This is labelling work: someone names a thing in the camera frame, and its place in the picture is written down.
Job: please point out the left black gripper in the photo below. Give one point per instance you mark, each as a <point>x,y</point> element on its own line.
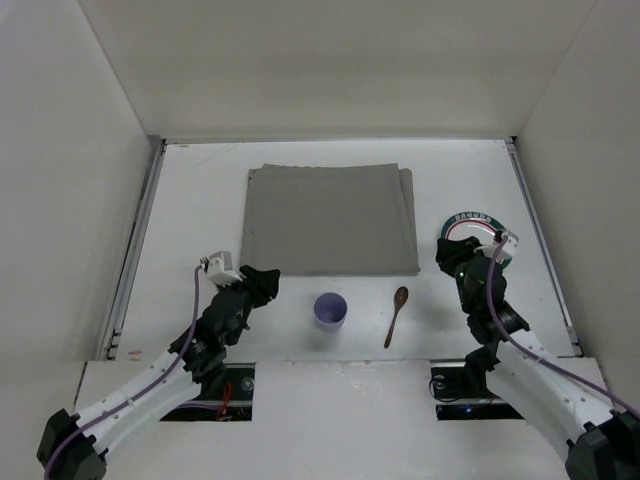
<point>251,288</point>

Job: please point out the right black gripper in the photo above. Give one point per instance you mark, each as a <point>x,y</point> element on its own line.
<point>458,259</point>

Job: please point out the grey cloth placemat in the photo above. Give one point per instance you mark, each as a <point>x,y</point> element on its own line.
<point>331,221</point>

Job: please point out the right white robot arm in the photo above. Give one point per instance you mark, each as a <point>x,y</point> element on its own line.
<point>594,433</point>

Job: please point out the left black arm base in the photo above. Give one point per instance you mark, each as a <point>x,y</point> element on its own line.
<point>230,400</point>

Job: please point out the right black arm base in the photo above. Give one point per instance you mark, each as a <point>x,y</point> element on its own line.
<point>460,391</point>

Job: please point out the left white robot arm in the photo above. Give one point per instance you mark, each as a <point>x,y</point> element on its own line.
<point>80,445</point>

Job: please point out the white plate green red rim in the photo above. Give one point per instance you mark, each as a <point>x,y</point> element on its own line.
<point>486,229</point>

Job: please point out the brown wooden spoon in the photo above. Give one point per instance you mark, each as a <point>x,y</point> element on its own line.
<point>400,298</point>

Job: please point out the lilac plastic cup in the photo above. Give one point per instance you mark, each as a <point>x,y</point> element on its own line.
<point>330,310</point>

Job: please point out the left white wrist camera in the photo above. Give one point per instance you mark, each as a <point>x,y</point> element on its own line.
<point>218,268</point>

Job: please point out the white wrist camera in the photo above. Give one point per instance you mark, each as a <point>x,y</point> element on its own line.
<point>503,247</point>
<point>218,268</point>

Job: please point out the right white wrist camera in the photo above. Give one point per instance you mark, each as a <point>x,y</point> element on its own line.
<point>503,247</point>

